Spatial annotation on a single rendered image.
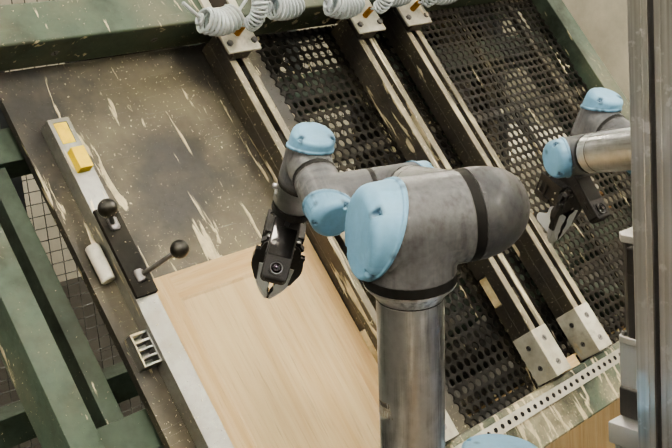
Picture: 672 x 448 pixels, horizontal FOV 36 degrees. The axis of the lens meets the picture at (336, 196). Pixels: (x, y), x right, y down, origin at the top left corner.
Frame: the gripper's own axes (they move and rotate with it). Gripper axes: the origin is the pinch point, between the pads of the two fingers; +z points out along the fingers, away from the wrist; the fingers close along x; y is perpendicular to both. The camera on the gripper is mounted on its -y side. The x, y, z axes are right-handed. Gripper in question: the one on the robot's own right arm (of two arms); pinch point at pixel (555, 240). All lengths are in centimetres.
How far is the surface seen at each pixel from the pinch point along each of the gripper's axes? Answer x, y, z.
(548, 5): -101, 94, 0
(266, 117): 34, 63, 0
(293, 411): 58, 7, 33
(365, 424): 43, 0, 38
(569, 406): -14.0, -13.0, 45.6
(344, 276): 32.9, 26.4, 20.2
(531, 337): -12.3, 2.7, 35.9
